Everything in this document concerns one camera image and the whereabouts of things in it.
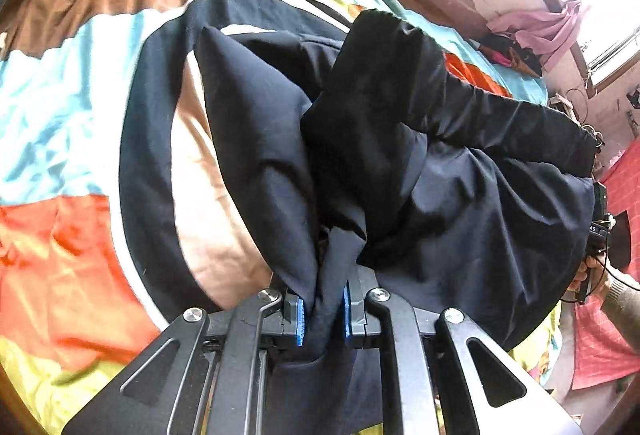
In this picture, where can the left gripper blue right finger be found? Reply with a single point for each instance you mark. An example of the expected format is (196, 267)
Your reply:
(441, 373)

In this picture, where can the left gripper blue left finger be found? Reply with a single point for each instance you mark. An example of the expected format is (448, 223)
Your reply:
(204, 374)

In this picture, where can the dark navy padded jacket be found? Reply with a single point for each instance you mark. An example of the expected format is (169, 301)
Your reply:
(369, 152)

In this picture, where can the person's right hand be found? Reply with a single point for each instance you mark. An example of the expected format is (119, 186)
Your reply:
(594, 270)

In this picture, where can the pink cloth by window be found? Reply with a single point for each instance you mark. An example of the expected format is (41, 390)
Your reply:
(548, 35)

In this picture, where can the colourful cartoon bed sheet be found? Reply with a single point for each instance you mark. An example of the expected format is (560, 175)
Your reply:
(71, 316)

